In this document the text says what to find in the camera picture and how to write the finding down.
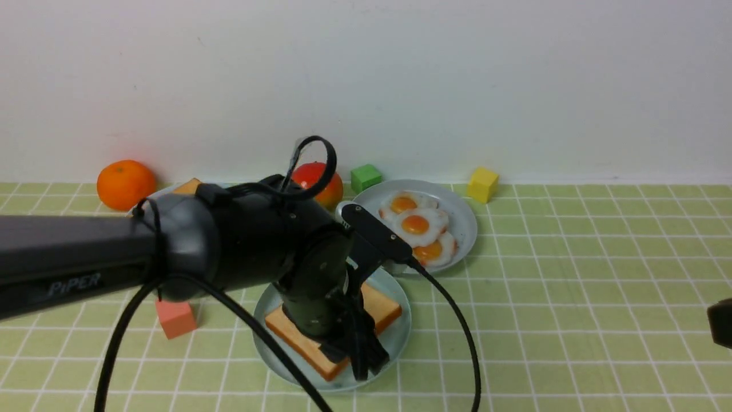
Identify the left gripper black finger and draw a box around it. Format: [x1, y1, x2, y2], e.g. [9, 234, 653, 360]
[345, 320, 391, 382]
[318, 336, 351, 362]

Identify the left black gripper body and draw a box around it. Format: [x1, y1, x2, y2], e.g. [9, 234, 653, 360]
[278, 261, 367, 347]

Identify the toast slice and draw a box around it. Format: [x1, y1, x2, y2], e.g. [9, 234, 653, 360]
[172, 178, 202, 195]
[264, 285, 401, 382]

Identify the fried egg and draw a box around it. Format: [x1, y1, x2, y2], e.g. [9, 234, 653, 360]
[379, 191, 439, 222]
[412, 232, 458, 268]
[389, 208, 449, 248]

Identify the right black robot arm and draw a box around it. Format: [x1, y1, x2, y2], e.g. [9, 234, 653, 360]
[706, 298, 732, 349]

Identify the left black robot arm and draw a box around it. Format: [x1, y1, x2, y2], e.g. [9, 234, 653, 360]
[2, 175, 401, 381]

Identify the teal front plate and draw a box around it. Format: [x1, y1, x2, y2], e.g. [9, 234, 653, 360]
[253, 268, 412, 393]

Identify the red yellow apple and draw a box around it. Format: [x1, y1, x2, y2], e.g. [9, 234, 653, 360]
[291, 162, 344, 211]

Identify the green cube block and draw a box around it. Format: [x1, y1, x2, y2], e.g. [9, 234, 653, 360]
[350, 164, 383, 195]

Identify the salmon cube block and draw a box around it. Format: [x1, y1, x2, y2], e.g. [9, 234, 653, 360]
[154, 300, 198, 340]

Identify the grey blue egg plate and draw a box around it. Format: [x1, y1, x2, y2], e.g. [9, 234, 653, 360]
[353, 179, 478, 275]

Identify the blue bread plate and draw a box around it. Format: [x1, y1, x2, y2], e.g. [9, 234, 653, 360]
[126, 182, 234, 217]

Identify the yellow cube block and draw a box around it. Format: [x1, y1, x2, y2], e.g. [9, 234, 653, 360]
[466, 167, 500, 204]

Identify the orange tangerine fruit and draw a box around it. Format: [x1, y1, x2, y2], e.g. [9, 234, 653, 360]
[96, 159, 157, 212]

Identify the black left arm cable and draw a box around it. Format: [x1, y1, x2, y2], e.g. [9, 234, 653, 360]
[93, 136, 483, 412]

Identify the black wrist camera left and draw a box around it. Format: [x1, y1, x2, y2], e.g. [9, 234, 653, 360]
[338, 203, 412, 264]

